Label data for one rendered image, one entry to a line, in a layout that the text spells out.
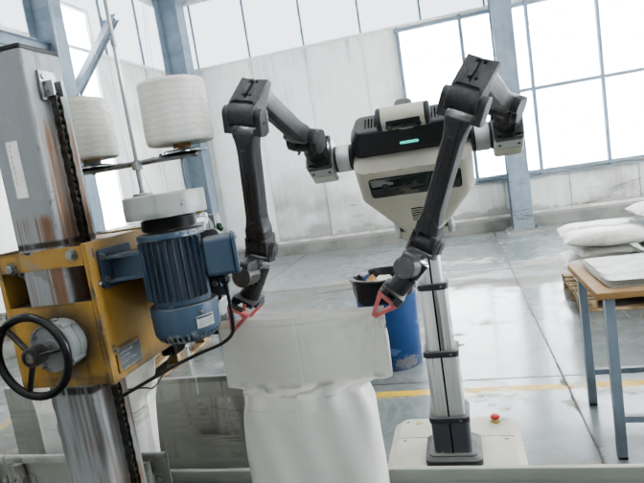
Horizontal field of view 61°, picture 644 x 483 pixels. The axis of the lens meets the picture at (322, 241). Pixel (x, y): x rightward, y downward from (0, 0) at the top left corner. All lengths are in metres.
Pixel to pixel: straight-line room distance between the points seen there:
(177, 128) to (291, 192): 8.58
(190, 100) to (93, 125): 0.27
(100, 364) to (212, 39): 9.51
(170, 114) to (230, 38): 9.11
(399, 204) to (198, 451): 1.19
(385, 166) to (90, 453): 1.15
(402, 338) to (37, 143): 2.91
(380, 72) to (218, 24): 3.07
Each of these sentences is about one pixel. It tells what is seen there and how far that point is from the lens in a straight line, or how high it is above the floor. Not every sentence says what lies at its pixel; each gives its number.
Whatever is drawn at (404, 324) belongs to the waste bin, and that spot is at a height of 0.32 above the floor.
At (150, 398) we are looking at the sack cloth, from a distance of 1.87.
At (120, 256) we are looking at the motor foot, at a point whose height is 1.30.
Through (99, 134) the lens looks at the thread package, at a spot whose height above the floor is 1.58.
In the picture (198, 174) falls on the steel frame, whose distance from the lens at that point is 10.24.
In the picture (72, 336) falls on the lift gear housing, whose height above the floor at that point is 1.15.
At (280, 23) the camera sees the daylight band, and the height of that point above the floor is 4.05.
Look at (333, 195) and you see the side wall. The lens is 9.67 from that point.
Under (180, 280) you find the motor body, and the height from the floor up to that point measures 1.23.
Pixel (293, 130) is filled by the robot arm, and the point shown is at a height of 1.54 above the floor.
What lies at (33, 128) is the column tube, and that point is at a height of 1.59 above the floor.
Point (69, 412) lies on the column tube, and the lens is 1.39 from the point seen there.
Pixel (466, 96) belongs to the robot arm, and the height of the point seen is 1.52.
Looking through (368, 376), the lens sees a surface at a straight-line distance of 1.57.
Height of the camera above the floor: 1.41
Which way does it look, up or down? 7 degrees down
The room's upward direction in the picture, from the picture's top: 9 degrees counter-clockwise
